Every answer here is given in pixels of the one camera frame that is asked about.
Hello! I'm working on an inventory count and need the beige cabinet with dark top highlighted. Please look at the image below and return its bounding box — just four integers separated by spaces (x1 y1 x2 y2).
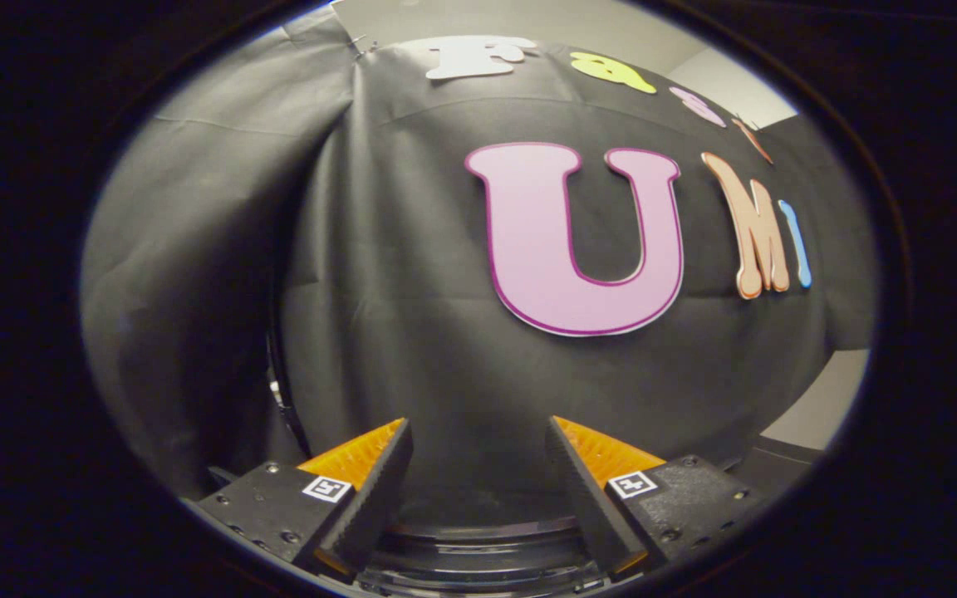
728 349 872 501

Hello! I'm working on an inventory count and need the black cable behind washing machine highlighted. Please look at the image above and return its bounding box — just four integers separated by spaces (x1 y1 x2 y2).
265 331 315 459

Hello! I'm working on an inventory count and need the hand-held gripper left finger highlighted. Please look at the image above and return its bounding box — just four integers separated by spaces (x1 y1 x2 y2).
182 418 415 580

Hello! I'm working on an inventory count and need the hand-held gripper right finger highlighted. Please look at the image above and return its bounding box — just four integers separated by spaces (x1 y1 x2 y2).
544 415 763 580

